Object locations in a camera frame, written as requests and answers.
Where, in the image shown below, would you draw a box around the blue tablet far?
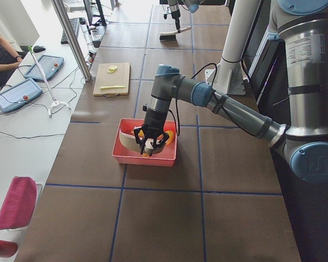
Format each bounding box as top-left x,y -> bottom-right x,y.
24,55 -> 65,82

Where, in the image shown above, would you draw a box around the yellow-green plastic knife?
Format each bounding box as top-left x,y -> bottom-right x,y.
99,85 -> 126,90

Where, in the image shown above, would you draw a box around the black computer mouse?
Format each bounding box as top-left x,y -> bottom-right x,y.
33,45 -> 46,53

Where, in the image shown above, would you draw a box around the beige hand brush black bristles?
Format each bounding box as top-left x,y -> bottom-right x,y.
159,26 -> 191,41

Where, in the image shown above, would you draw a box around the beige plastic dustpan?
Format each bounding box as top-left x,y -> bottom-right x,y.
119,126 -> 167,154

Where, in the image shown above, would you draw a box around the aluminium frame post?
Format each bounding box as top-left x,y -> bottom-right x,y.
51,0 -> 92,82

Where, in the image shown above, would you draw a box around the bamboo cutting board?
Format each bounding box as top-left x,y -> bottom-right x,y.
93,63 -> 130,97

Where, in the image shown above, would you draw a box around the seated person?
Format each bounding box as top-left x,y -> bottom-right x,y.
0,35 -> 27,87

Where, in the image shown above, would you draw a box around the black monitor screen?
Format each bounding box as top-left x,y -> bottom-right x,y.
244,1 -> 284,110

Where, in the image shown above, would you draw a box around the black keyboard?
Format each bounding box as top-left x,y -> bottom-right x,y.
60,17 -> 80,45

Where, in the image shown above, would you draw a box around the white tripod stand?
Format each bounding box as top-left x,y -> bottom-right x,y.
28,46 -> 71,118

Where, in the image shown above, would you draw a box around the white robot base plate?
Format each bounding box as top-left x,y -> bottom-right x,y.
204,68 -> 247,96

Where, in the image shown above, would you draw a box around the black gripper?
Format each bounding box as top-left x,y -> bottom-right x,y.
171,7 -> 181,33
133,108 -> 169,155

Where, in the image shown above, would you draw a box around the pink plastic bin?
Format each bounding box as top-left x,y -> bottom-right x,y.
112,118 -> 177,166

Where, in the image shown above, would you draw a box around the blue tablet near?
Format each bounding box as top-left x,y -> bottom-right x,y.
0,78 -> 43,112

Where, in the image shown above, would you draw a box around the magenta cloth corner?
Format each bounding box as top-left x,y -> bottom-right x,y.
0,176 -> 38,231

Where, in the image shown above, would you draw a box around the blue tablet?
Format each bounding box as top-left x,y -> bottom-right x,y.
24,55 -> 65,82
0,78 -> 43,112

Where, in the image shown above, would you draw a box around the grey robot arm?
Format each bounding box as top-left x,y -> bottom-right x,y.
163,0 -> 203,33
134,1 -> 328,183

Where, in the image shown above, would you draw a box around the black monitor stand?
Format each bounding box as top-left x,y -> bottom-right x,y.
83,0 -> 107,27

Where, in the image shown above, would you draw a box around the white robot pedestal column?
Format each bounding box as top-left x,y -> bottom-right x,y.
219,0 -> 261,76

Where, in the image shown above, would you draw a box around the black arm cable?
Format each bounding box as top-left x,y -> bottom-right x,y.
168,62 -> 236,137

